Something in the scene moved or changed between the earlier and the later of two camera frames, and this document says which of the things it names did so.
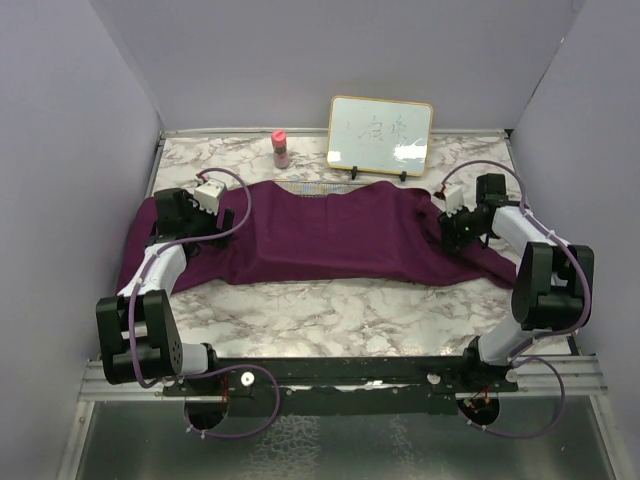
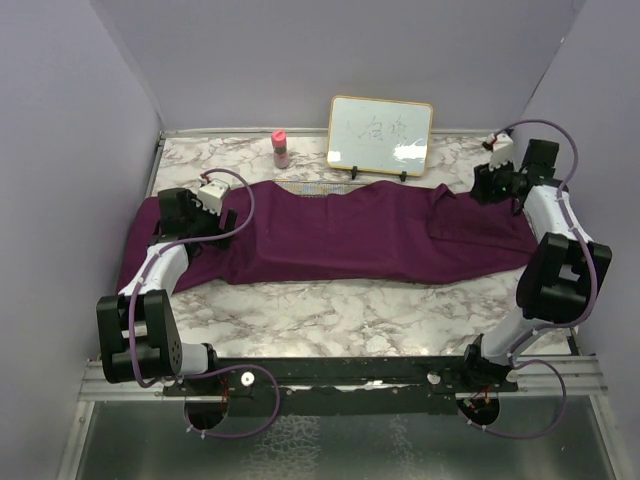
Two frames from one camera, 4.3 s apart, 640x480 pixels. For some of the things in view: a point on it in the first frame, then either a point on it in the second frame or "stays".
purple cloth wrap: (388, 233) stays
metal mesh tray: (321, 188) stays
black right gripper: (449, 236) → (482, 190)
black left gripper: (227, 217) stays
